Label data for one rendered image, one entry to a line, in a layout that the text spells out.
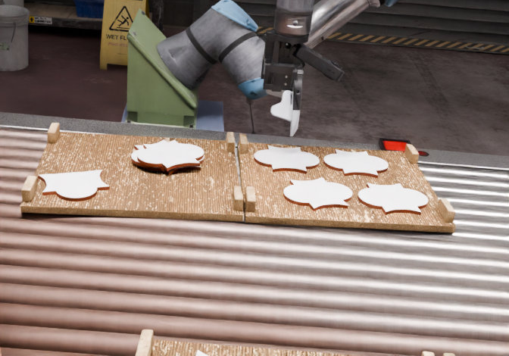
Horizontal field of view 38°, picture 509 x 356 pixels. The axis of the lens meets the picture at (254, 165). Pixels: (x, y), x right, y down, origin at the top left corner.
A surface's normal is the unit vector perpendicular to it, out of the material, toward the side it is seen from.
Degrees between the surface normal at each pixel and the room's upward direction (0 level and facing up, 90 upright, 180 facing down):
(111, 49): 82
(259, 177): 0
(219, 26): 72
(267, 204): 0
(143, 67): 90
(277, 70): 90
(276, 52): 90
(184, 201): 0
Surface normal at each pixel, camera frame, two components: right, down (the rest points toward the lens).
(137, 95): 0.04, 0.43
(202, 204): 0.09, -0.90
